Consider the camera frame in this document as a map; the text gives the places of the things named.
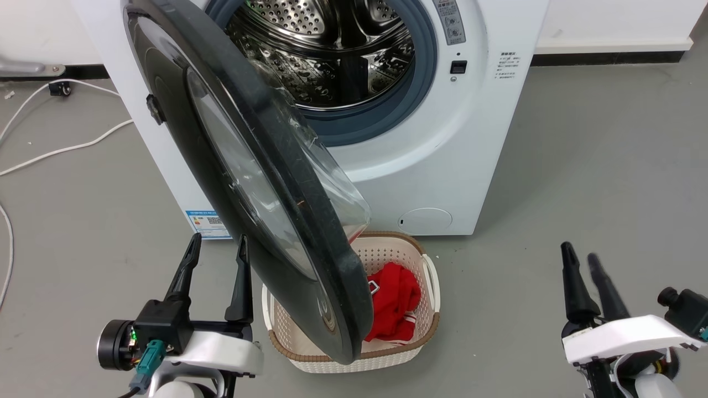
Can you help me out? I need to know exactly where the grey metal bracket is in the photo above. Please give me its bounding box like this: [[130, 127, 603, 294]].
[[0, 57, 66, 78]]

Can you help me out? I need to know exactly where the round white filter cover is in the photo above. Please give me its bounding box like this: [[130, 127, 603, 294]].
[[398, 207, 454, 233]]

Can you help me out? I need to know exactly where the grey instruction sticker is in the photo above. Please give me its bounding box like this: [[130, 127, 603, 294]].
[[433, 0, 467, 46]]

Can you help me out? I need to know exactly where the red garment with white trim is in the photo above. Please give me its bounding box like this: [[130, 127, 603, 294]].
[[362, 262, 423, 345]]

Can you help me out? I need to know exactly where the blue energy label sticker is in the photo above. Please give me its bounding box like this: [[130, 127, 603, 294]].
[[185, 209, 233, 240]]

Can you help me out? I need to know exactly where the white washing machine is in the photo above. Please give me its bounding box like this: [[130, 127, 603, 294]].
[[71, 0, 551, 239]]

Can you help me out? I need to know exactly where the cream woven laundry basket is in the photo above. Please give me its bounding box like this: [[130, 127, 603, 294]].
[[261, 231, 442, 374]]

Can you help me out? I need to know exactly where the grey-blue rubber door gasket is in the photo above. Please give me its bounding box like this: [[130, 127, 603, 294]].
[[205, 0, 439, 148]]

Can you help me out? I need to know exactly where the white cable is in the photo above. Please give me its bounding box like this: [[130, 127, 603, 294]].
[[0, 203, 15, 310], [0, 78, 121, 142], [0, 119, 134, 177]]

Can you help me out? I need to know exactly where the black round washing machine door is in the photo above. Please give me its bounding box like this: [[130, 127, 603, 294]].
[[121, 0, 374, 366]]

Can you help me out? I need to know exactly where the teal cable connector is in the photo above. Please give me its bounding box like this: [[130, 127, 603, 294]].
[[129, 339, 167, 394]]

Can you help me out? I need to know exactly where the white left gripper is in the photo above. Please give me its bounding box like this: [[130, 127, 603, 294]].
[[164, 233, 264, 380]]

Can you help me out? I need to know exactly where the stainless steel washer drum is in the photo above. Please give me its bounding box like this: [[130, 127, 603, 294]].
[[223, 0, 416, 110]]

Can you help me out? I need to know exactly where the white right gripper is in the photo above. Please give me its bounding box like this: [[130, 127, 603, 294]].
[[560, 241, 704, 398]]

